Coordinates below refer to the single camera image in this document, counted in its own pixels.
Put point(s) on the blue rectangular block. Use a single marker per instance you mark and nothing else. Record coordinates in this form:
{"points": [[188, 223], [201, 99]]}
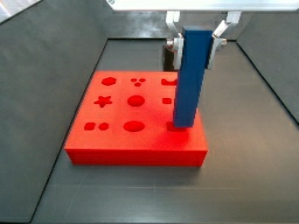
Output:
{"points": [[197, 46]]}

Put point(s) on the red shape-sorter board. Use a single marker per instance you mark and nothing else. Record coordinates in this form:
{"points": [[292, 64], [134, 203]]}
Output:
{"points": [[125, 123]]}

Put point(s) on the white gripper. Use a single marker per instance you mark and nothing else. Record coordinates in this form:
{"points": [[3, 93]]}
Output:
{"points": [[234, 6]]}

